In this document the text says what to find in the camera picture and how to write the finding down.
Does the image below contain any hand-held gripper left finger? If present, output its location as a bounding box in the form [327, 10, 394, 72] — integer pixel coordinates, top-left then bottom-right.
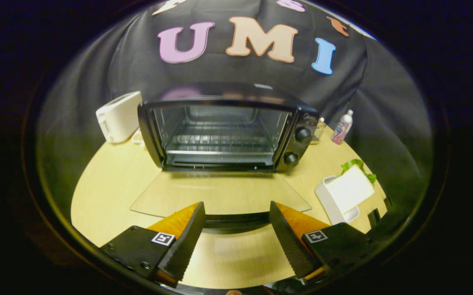
[99, 201, 206, 288]

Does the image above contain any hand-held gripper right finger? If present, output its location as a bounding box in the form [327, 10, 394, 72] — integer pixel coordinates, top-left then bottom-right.
[269, 200, 379, 282]

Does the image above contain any white bread lettuce sandwich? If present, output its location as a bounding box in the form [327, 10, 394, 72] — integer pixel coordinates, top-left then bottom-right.
[326, 159, 378, 215]

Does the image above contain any black toaster oven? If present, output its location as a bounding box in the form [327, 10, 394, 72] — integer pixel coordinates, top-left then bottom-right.
[130, 95, 319, 235]

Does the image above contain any white toaster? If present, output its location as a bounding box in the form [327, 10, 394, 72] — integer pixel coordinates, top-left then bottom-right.
[96, 91, 143, 144]

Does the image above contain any white rectangular dish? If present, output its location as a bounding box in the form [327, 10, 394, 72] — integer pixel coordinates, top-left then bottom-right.
[315, 175, 360, 225]

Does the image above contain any pink labelled bottle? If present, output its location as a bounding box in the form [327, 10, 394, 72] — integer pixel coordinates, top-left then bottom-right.
[331, 109, 354, 145]

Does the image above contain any wire mesh glass holder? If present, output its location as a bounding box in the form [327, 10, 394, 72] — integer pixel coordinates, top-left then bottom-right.
[311, 118, 327, 145]

